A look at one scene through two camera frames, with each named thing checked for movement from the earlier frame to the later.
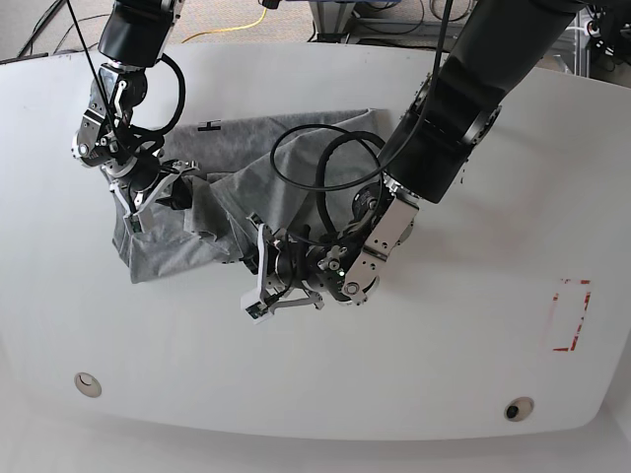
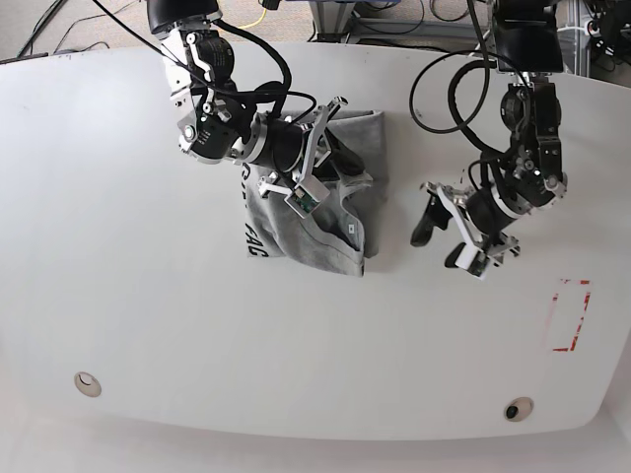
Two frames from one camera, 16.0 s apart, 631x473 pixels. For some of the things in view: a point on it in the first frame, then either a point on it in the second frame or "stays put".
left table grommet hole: x=88 y=384 stays put
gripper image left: x=135 y=202 → x=297 y=150
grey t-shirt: x=297 y=170 → x=347 y=226
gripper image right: x=271 y=292 → x=488 y=228
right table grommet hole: x=519 y=408 stays put
